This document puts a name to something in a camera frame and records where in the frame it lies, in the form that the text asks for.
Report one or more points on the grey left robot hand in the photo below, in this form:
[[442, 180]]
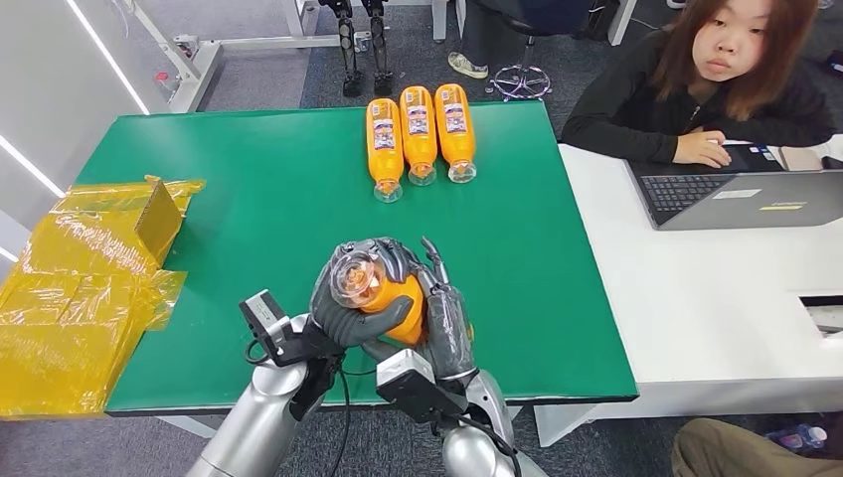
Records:
[[326, 309]]

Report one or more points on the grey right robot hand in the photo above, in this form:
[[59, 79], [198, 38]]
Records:
[[451, 336]]

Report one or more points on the orange juice bottle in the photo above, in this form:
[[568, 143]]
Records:
[[402, 296], [455, 138], [418, 141], [384, 155]]

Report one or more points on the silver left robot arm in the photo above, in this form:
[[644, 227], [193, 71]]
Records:
[[263, 421]]

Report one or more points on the clear water bottle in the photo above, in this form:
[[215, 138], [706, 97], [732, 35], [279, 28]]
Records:
[[800, 437]]

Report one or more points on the green table mat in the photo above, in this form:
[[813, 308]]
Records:
[[263, 197]]

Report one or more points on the yellow film wrapped box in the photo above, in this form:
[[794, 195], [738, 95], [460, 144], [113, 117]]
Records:
[[79, 303]]

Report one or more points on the white desk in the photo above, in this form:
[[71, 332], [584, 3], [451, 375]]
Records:
[[705, 289]]

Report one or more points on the black robot leg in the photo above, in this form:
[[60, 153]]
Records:
[[379, 46], [348, 46]]

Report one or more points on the office chair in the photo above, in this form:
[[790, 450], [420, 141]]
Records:
[[523, 72]]

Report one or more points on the person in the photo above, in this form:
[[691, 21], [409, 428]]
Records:
[[467, 52], [744, 454]]

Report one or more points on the grey laptop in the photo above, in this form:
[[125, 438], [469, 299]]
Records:
[[737, 201]]

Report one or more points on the beige notebook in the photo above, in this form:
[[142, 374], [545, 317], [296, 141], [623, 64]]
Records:
[[798, 158]]

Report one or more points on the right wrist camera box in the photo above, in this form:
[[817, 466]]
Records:
[[405, 372]]

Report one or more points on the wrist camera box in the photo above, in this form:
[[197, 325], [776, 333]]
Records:
[[405, 372], [263, 322]]

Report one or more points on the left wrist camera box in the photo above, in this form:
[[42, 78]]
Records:
[[263, 322]]

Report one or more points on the white metal frame stand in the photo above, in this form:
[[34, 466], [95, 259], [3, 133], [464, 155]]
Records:
[[197, 62]]

